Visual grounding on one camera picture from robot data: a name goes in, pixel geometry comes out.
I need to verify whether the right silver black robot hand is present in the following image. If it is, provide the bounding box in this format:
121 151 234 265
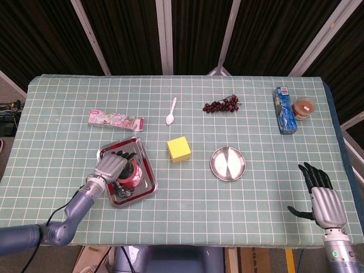
287 162 348 229

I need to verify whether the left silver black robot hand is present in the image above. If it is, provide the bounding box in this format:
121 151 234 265
93 151 142 199

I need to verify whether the red tape roll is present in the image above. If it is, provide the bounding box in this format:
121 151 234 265
117 163 142 189

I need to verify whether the yellow cube block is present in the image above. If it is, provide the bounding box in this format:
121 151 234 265
167 136 192 164

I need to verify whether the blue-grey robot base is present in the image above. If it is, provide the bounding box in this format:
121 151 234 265
113 245 225 273

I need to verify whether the rectangular steel tray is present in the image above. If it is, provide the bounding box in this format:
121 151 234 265
97 136 158 209

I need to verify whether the pink floral carton box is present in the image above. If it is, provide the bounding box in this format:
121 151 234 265
87 109 145 133

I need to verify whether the white plastic spoon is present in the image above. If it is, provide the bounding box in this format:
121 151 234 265
166 97 177 126

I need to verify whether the green grid tablecloth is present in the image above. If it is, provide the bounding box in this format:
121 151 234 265
0 74 352 248

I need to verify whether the dark blue table padding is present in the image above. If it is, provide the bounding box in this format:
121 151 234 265
322 81 355 183

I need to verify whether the brown cardboard box with print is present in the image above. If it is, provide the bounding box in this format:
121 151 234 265
237 246 288 273

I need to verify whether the brown jar with clear lid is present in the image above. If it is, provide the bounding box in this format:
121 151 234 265
292 96 316 121

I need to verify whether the blue printed carton box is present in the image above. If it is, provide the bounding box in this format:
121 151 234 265
272 86 299 135

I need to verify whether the round steel plate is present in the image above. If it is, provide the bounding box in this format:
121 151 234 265
210 146 246 182

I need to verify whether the wooden plank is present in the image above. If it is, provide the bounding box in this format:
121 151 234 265
224 246 239 273

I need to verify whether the dark red grape bunch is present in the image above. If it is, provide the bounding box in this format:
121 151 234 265
202 94 242 114

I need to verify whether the black pleated curtain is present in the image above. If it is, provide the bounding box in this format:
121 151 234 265
0 0 364 129

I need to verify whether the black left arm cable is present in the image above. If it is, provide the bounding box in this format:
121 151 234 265
21 184 86 273

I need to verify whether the black device with cables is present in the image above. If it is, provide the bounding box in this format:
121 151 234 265
0 99 23 138

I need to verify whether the aluminium frame post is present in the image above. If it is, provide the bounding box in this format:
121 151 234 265
288 0 351 77
70 0 111 76
155 0 174 76

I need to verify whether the aluminium post with foot bracket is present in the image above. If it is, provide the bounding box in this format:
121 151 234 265
206 0 242 76

